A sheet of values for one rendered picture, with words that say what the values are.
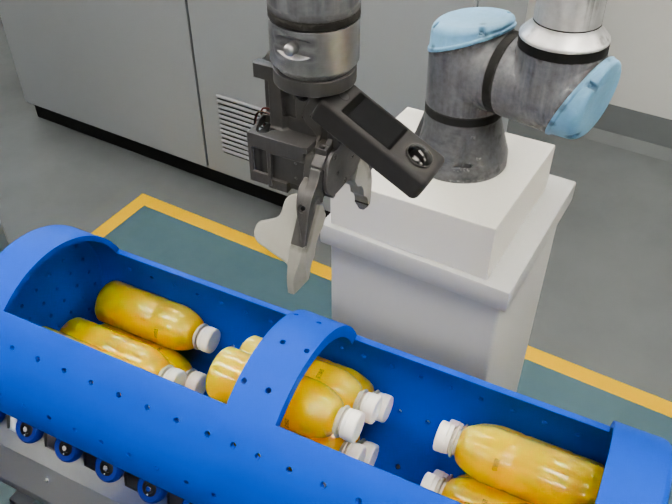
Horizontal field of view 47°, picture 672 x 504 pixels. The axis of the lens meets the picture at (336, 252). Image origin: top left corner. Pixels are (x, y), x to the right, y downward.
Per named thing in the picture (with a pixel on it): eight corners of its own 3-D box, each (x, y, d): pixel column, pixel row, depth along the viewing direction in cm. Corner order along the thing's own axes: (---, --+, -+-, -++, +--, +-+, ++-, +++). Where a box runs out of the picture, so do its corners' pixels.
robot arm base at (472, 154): (447, 124, 129) (452, 69, 123) (525, 155, 121) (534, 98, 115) (390, 159, 120) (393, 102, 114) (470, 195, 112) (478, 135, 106)
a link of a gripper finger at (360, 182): (333, 171, 84) (308, 136, 75) (382, 186, 82) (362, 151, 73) (322, 197, 83) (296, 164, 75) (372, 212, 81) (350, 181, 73)
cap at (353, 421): (354, 401, 93) (367, 406, 92) (352, 422, 95) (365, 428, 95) (340, 423, 90) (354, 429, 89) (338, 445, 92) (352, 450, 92)
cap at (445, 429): (448, 451, 97) (435, 446, 98) (457, 422, 97) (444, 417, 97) (442, 457, 93) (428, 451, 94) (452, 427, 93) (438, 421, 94)
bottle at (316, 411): (231, 333, 99) (362, 384, 93) (233, 372, 103) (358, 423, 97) (200, 368, 94) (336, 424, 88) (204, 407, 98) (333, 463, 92)
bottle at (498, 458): (591, 518, 92) (446, 459, 99) (609, 463, 92) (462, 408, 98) (590, 535, 86) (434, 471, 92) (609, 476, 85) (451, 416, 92)
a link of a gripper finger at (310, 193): (302, 242, 71) (327, 152, 70) (319, 248, 71) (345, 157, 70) (280, 242, 67) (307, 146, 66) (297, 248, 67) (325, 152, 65)
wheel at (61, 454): (65, 425, 114) (55, 428, 112) (88, 436, 112) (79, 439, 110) (57, 453, 114) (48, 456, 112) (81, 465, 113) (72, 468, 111)
